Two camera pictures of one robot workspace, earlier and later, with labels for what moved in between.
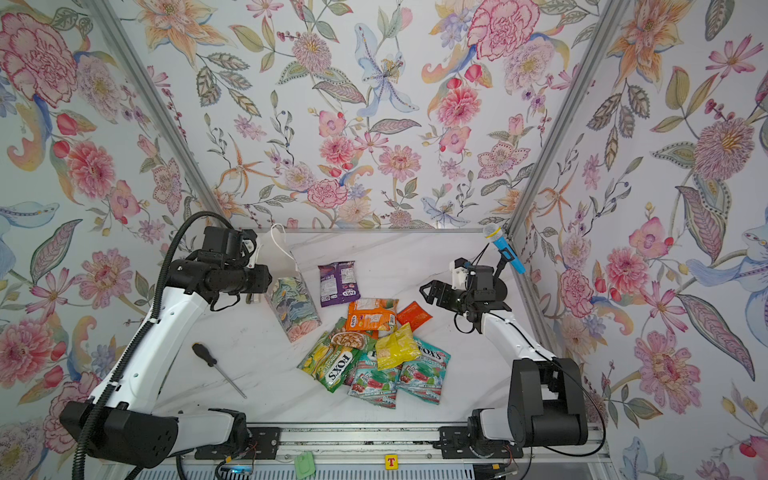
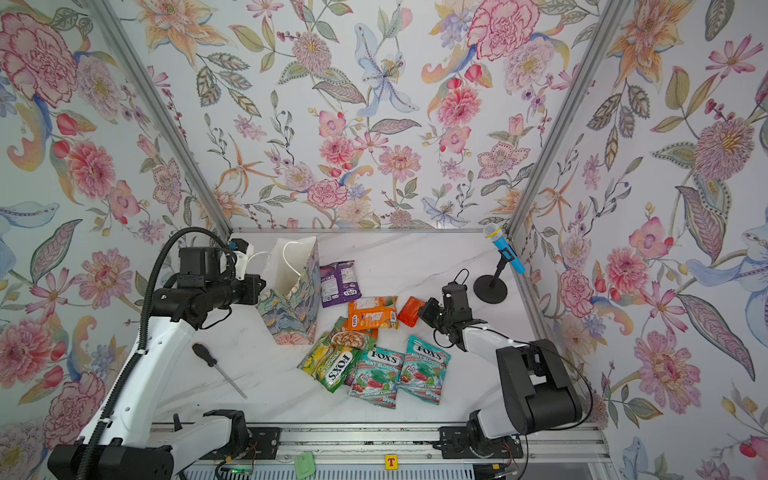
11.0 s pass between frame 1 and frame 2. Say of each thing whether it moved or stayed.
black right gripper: moved
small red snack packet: stayed
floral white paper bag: moved
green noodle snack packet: stayed
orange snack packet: stayed
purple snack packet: stayed
